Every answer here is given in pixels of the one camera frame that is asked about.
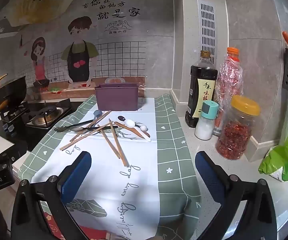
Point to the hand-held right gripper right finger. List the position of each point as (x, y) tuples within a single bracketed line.
[(208, 177)]

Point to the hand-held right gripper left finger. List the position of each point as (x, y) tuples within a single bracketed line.
[(76, 175)]

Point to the wooden chopstick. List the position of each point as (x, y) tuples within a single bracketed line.
[(84, 137), (101, 118), (111, 145), (120, 151)]

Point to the long black spoon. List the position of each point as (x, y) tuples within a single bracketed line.
[(59, 129)]

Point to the blue-grey spoon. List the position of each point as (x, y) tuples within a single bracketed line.
[(97, 113)]

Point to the white ceramic spoon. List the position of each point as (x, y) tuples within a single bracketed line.
[(129, 123)]

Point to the small white spoon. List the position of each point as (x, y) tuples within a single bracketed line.
[(144, 128)]

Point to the purple utensil holder box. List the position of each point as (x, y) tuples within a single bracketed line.
[(116, 100)]

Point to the green checked white tablecloth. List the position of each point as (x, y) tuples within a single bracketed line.
[(124, 180)]

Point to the salt shaker with teal lid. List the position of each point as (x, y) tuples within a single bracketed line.
[(203, 130)]

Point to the chili flake jar yellow lid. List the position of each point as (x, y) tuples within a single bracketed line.
[(233, 135)]

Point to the red patterned cloth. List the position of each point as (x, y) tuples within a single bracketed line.
[(50, 223)]

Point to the gas stove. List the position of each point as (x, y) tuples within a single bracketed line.
[(46, 116)]

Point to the green plastic bag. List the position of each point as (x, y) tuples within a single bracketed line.
[(283, 155)]

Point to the dark soy sauce bottle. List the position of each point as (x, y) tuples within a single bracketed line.
[(201, 80)]

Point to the plastic bottle of dried chili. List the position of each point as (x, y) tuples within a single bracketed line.
[(230, 80)]

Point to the range hood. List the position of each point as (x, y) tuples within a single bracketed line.
[(34, 5)]

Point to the white vent grille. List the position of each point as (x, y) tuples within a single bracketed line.
[(206, 30)]

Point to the cartoon wall sticker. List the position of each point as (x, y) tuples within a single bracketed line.
[(84, 55)]

